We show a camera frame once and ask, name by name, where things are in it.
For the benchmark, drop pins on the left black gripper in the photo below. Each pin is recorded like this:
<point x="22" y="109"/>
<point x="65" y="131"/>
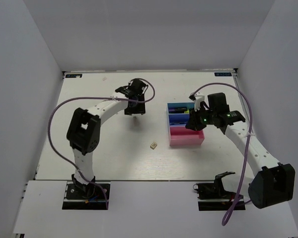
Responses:
<point x="140" y="109"/>

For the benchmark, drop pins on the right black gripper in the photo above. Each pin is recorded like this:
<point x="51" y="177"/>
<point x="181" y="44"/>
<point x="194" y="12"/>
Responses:
<point x="193" y="123"/>

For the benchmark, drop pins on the purple cap black highlighter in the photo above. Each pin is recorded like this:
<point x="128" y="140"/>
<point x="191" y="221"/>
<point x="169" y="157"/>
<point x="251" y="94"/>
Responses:
<point x="177" y="110"/>

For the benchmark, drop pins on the small beige eraser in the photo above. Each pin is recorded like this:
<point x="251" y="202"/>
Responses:
<point x="153" y="145"/>

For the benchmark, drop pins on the blue clear pen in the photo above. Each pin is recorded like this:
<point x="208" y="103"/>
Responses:
<point x="178" y="123"/>

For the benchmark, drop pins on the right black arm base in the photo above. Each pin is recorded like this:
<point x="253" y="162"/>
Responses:
<point x="219" y="194"/>

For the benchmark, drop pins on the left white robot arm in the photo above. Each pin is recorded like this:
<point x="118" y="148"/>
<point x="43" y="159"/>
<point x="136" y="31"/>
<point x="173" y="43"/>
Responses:
<point x="84" y="130"/>

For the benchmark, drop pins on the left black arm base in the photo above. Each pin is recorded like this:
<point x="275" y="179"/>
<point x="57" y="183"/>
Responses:
<point x="75" y="199"/>

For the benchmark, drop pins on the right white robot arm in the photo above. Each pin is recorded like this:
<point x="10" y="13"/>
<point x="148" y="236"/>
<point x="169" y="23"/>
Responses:
<point x="273" y="182"/>

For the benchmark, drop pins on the three-colour compartment box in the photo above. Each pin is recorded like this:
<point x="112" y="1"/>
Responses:
<point x="178" y="134"/>

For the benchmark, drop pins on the right blue corner label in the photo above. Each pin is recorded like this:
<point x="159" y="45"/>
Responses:
<point x="223" y="74"/>

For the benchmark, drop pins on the blue corner label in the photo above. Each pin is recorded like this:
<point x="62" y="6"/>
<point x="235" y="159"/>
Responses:
<point x="73" y="76"/>
<point x="223" y="74"/>

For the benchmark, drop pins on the left blue corner label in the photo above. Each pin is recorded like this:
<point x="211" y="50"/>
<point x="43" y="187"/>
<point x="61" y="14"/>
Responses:
<point x="73" y="76"/>

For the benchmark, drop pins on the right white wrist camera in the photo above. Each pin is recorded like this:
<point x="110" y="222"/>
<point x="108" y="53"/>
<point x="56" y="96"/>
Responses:
<point x="198" y="100"/>

